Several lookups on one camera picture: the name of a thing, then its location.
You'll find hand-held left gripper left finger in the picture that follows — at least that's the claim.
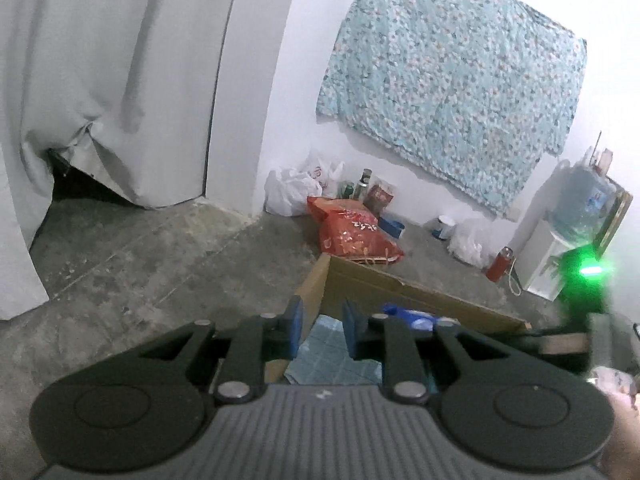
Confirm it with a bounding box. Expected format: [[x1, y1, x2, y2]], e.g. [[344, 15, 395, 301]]
[[140, 295, 306, 406]]

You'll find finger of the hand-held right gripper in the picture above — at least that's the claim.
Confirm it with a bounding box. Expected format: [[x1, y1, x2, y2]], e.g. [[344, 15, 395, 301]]
[[520, 327, 591, 361]]

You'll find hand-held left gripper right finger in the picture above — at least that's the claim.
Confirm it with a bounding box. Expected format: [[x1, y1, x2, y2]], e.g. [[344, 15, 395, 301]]
[[342, 299, 508, 406]]

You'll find cardboard box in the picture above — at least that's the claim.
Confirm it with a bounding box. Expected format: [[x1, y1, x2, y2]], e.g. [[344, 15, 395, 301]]
[[265, 252, 534, 387]]

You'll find person's right hand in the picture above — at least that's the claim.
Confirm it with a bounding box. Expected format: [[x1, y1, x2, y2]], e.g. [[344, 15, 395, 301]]
[[592, 366, 640, 480]]

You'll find blue checked cloth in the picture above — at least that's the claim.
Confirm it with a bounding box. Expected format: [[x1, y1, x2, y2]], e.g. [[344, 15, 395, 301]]
[[285, 314, 384, 386]]

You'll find white water dispenser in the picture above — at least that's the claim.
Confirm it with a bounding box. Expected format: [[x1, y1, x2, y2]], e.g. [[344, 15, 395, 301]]
[[520, 219, 577, 302]]

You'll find blue white packet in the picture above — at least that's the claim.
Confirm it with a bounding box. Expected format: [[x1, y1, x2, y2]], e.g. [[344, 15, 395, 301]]
[[379, 302, 461, 332]]

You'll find red bottle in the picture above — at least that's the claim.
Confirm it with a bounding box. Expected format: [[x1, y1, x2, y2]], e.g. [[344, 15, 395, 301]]
[[485, 246, 515, 281]]

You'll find blue water jug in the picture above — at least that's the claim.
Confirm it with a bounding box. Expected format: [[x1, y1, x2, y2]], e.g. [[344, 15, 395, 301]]
[[552, 160, 616, 242]]

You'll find red plastic bag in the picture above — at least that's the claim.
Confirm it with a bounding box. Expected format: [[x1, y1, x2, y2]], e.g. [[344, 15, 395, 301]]
[[306, 196, 405, 264]]

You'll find blue white tub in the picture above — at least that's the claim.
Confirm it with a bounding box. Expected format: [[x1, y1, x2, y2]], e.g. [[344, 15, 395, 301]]
[[379, 214, 407, 239]]

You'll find clear crumpled plastic bag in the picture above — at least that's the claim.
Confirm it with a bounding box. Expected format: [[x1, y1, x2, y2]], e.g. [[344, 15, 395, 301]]
[[447, 217, 497, 269]]

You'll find plain white plastic bag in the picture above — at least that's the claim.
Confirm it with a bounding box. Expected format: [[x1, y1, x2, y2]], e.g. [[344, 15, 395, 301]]
[[263, 167, 323, 217]]

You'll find white blue cup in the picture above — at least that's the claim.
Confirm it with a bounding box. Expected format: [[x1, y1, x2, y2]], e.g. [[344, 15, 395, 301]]
[[432, 215, 456, 241]]

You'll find white bag with red print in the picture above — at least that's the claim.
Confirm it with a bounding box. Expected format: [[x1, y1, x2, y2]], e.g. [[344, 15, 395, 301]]
[[300, 150, 346, 198]]

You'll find grey white curtain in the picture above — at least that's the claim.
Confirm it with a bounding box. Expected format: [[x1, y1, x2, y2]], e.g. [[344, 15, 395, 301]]
[[0, 0, 246, 321]]

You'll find white cord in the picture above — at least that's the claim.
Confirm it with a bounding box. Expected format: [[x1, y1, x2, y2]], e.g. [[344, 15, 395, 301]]
[[507, 257, 524, 296]]

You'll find teal floral wall cloth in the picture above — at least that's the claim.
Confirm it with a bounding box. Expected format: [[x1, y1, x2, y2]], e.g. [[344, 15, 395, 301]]
[[315, 0, 588, 218]]

